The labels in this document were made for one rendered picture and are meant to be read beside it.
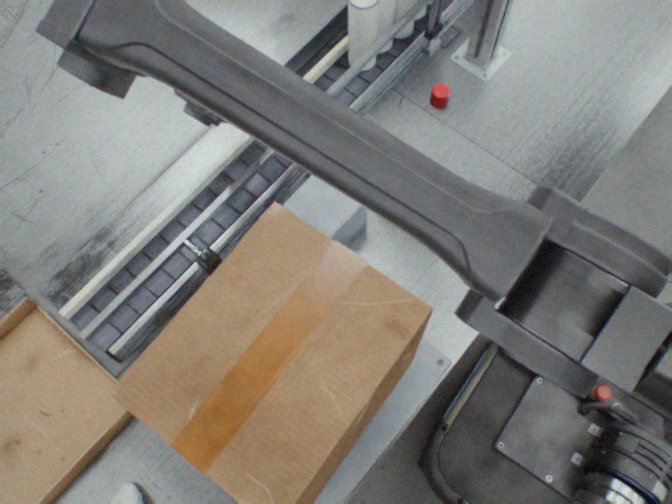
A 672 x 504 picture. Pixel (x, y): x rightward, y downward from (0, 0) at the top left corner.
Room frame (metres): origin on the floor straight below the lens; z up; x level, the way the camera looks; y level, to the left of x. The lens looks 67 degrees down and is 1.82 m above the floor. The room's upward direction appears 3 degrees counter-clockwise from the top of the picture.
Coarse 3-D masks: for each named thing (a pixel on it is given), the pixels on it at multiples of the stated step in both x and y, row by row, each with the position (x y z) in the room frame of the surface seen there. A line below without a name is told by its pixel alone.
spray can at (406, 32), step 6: (396, 0) 0.83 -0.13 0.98; (402, 0) 0.83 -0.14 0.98; (408, 0) 0.83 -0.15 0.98; (414, 0) 0.83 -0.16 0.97; (396, 6) 0.83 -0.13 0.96; (402, 6) 0.83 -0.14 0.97; (408, 6) 0.83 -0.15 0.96; (396, 12) 0.83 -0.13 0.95; (402, 12) 0.83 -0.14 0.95; (396, 18) 0.83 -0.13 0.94; (414, 18) 0.85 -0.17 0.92; (408, 24) 0.83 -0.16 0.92; (402, 30) 0.83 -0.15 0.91; (408, 30) 0.83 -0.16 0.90; (396, 36) 0.83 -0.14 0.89; (402, 36) 0.83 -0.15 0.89; (408, 36) 0.83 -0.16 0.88
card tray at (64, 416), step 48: (0, 336) 0.30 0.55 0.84; (48, 336) 0.30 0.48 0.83; (0, 384) 0.22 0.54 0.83; (48, 384) 0.22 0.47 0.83; (96, 384) 0.22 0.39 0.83; (0, 432) 0.15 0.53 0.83; (48, 432) 0.15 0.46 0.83; (96, 432) 0.14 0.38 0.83; (0, 480) 0.08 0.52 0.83; (48, 480) 0.08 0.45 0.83
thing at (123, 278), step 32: (448, 0) 0.92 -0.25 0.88; (416, 32) 0.84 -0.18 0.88; (384, 64) 0.77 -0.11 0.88; (352, 96) 0.71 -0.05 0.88; (288, 160) 0.58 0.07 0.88; (256, 192) 0.52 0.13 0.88; (224, 224) 0.46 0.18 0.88; (192, 256) 0.41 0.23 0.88; (160, 288) 0.35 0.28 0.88; (128, 320) 0.30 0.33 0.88
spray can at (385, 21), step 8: (384, 0) 0.80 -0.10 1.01; (392, 0) 0.80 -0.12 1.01; (384, 8) 0.80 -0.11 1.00; (392, 8) 0.80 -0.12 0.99; (384, 16) 0.80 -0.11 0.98; (392, 16) 0.80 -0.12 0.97; (384, 24) 0.80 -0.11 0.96; (392, 24) 0.81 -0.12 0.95; (384, 32) 0.80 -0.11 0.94; (392, 40) 0.81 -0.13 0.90; (384, 48) 0.80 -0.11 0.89
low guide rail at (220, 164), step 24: (336, 48) 0.79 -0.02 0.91; (312, 72) 0.74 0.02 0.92; (240, 144) 0.59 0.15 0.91; (216, 168) 0.55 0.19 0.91; (192, 192) 0.51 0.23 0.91; (168, 216) 0.47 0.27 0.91; (144, 240) 0.43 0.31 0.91; (120, 264) 0.39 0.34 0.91; (96, 288) 0.35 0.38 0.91; (72, 312) 0.31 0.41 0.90
